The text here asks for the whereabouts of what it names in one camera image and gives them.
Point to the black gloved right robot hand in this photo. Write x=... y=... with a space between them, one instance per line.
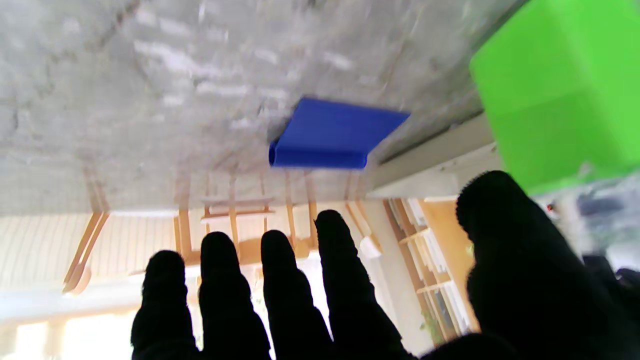
x=530 y=290

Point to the green square jar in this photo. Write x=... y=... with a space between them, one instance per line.
x=560 y=90

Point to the blue plastic scraper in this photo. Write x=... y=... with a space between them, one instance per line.
x=335 y=132

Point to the printed room backdrop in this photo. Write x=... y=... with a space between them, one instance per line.
x=100 y=270

